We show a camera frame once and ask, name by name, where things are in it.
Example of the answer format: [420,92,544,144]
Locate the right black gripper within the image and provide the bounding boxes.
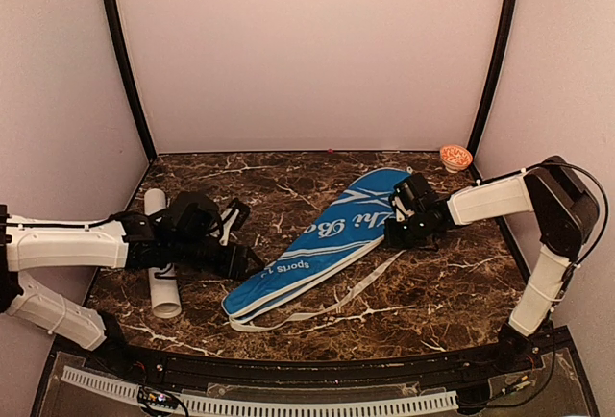
[385,211,437,250]

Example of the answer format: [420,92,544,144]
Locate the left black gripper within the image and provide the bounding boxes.
[172,236,266,282]

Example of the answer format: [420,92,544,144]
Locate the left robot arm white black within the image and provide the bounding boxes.
[1,188,264,375]

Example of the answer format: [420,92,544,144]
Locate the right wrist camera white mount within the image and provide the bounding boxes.
[389,184,415,222]

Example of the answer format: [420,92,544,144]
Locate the black front table rail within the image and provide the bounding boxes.
[86,344,549,390]

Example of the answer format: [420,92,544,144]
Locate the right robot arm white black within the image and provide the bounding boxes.
[384,156,610,337]

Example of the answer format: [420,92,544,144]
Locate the orange patterned small bowl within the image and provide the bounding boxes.
[439,144,474,174]

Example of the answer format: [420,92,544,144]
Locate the white slotted cable duct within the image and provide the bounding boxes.
[61,366,458,416]

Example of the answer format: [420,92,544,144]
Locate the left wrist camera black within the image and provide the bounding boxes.
[218,198,251,246]

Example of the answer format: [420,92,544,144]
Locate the white shuttlecock tube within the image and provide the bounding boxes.
[144,188,182,319]

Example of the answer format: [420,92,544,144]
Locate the small circuit board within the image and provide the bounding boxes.
[136,387,178,409]

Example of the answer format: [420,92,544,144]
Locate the blue racket bag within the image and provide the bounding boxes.
[222,168,409,332]

